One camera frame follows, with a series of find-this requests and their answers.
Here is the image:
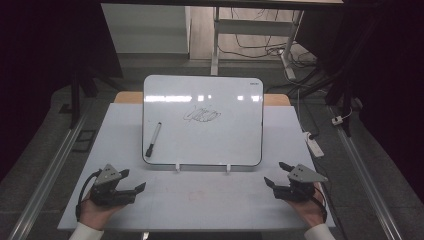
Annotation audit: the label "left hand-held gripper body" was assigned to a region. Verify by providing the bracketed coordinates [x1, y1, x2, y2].
[89, 163, 137, 206]

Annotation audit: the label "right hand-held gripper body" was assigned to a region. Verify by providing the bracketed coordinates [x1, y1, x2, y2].
[273, 163, 329, 203]

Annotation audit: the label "white marker with black cap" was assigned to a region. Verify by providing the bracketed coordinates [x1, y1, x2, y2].
[145, 121, 163, 158]

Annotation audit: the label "white whiteboard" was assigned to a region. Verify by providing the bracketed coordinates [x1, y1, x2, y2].
[142, 74, 265, 167]

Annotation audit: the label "person's right hand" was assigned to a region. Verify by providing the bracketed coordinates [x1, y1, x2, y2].
[286, 194, 328, 229]

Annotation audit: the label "person's left hand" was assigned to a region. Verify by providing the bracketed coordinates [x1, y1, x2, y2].
[79, 194, 125, 231]

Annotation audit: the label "wooden table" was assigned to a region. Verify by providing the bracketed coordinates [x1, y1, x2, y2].
[113, 91, 291, 107]

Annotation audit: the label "dark curtain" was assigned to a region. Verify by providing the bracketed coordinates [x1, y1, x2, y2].
[296, 0, 424, 194]
[0, 0, 123, 181]

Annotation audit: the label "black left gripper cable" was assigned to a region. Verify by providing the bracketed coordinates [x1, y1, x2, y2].
[75, 169, 103, 223]

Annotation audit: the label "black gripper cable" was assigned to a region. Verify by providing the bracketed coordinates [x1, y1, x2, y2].
[313, 185, 330, 224]
[75, 169, 103, 223]

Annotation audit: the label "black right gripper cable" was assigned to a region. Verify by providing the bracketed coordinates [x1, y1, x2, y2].
[313, 185, 330, 224]

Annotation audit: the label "black floor frame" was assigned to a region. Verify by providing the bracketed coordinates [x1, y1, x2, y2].
[73, 129, 98, 154]

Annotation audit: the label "metal floor rail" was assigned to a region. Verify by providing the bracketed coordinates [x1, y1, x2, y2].
[328, 106, 404, 240]
[8, 109, 91, 240]

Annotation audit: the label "black floor cables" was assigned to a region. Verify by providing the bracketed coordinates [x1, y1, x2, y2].
[218, 8, 318, 68]

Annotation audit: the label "white desk frame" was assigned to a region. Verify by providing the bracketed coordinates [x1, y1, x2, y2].
[210, 6, 305, 81]

